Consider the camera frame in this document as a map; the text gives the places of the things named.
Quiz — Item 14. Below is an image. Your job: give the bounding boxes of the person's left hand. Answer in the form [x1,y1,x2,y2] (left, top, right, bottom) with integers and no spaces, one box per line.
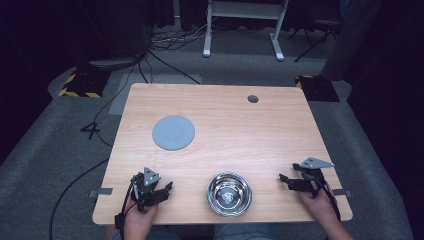
[123,195,160,232]

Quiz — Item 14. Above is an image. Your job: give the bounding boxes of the black flat stand base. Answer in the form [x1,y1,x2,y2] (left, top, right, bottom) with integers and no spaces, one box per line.
[87,54,147,72]

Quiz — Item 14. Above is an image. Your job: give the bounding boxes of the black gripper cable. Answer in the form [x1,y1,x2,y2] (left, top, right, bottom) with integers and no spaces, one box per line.
[316,176,342,223]
[114,173,140,240]

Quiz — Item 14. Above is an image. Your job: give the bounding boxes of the white metal stand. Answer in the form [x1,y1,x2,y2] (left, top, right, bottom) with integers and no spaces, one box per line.
[202,0,290,62]

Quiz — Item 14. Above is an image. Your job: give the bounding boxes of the person's right hand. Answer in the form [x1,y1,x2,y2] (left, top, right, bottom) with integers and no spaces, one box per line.
[295,185,338,226]

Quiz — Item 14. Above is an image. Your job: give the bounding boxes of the black tripod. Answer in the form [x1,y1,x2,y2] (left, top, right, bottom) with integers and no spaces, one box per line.
[287,16,344,63]

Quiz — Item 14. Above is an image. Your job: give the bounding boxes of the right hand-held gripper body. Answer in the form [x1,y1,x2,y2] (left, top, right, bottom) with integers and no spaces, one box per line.
[296,156,335,198]

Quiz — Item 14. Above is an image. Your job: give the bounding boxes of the black yellow striped base plate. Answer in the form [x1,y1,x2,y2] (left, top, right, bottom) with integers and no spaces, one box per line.
[294,74,341,103]
[58,67,112,99]

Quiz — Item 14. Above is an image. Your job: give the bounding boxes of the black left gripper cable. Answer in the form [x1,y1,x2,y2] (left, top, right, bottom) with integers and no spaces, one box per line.
[114,173,140,240]

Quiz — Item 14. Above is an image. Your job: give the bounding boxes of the shiny steel bowl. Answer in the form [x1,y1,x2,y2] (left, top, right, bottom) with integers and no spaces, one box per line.
[205,171,254,218]

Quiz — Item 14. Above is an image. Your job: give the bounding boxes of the grey round plate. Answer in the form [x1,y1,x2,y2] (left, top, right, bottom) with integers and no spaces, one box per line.
[152,115,196,152]

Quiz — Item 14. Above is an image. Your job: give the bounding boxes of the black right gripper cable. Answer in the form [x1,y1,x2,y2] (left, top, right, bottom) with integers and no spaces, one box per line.
[316,176,342,223]

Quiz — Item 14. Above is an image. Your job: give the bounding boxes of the person's blue jeans legs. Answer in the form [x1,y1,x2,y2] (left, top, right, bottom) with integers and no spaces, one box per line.
[109,223,279,240]

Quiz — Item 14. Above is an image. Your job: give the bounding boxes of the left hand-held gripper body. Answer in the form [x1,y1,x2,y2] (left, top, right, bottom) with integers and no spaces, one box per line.
[130,166,163,213]

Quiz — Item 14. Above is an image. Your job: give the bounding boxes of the bundle of floor cables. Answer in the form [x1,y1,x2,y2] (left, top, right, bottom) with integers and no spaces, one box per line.
[148,16,218,52]

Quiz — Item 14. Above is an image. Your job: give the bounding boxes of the black floor tape marker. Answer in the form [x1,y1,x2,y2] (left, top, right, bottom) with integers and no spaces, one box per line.
[79,121,101,141]

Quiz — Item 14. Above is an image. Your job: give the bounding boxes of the grey curtain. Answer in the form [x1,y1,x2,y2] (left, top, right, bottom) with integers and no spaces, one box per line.
[320,0,385,82]

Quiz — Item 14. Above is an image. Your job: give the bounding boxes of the black floor cable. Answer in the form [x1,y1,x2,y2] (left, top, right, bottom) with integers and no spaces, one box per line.
[48,49,149,240]

